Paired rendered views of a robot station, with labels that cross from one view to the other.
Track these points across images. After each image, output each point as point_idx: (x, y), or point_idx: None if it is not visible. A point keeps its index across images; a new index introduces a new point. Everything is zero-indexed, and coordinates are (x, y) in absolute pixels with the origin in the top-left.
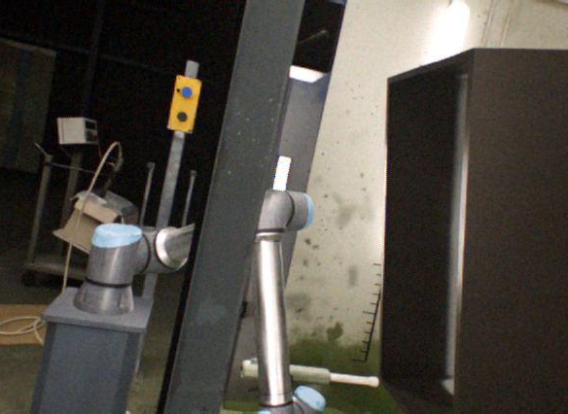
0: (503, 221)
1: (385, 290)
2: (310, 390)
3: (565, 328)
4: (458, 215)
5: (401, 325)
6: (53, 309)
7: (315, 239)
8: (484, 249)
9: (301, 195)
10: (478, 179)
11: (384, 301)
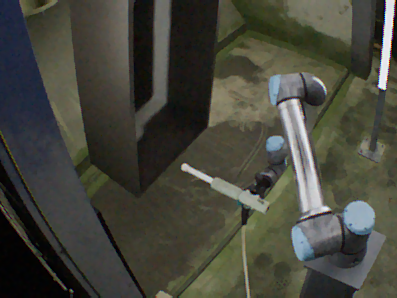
0: (199, 16)
1: (130, 151)
2: (272, 143)
3: (164, 47)
4: (80, 76)
5: (121, 163)
6: (379, 243)
7: None
8: (207, 32)
9: (284, 74)
10: (215, 4)
11: (131, 158)
